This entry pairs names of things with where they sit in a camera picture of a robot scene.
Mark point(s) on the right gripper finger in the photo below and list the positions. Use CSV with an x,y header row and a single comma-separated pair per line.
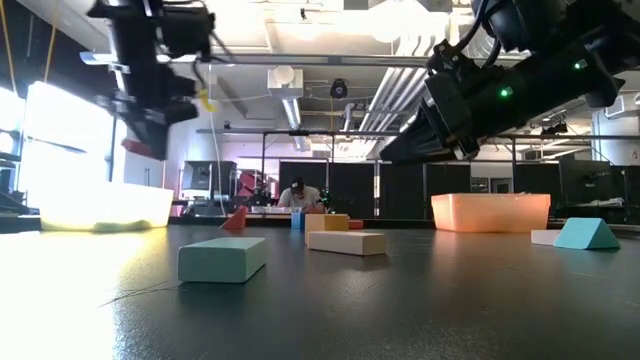
x,y
417,130
425,152

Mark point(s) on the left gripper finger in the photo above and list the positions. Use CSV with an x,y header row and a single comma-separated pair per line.
x,y
137,130
159,140

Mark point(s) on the red triangular wooden block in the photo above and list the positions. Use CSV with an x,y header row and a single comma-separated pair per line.
x,y
236,220

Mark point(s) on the long tan wooden block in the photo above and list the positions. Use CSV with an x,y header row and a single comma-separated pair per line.
x,y
346,243

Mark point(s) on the orange-yellow cube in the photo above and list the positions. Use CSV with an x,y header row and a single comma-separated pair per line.
x,y
326,222

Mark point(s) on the mint rectangular block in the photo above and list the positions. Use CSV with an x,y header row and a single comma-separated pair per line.
x,y
222,260

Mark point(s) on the white block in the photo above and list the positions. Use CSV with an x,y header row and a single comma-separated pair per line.
x,y
545,237

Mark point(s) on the blue wooden cube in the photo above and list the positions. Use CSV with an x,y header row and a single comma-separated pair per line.
x,y
297,220

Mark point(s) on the teal wedge block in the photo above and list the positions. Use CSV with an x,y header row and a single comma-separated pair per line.
x,y
586,235

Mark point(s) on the black partition panel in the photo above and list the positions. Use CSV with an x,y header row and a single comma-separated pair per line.
x,y
447,180
401,190
352,190
290,170

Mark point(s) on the yellow tape tag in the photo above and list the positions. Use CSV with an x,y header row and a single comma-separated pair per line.
x,y
206,100

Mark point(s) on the black equipment cabinet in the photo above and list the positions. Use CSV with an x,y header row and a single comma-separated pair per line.
x,y
207,180

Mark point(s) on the black pipe rack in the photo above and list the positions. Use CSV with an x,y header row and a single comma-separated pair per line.
x,y
350,133

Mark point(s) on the bright window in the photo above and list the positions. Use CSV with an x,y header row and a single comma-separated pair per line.
x,y
65,140

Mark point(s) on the yellow plastic bin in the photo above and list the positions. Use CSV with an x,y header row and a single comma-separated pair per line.
x,y
125,210

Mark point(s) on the orange plastic bin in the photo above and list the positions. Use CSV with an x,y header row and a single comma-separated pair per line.
x,y
490,215

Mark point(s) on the black monitor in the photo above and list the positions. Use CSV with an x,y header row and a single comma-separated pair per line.
x,y
580,182

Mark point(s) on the red machine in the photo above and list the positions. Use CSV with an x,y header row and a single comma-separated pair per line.
x,y
252,185

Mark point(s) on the grey overhead crossbar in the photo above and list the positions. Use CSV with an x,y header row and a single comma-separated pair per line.
x,y
325,60

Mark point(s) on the person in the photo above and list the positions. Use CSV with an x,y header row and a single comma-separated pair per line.
x,y
301,196

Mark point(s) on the white ceiling unit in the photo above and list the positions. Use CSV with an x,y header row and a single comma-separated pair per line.
x,y
285,80

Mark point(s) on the black table mat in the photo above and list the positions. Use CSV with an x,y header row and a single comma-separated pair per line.
x,y
400,310

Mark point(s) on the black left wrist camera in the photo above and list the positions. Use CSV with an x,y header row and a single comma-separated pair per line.
x,y
187,30

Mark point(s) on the black overhead camera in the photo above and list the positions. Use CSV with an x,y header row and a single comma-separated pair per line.
x,y
338,89

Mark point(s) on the white wall air unit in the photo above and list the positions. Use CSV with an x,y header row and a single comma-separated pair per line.
x,y
622,105

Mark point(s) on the grey vertical duct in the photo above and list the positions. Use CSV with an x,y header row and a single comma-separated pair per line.
x,y
295,120

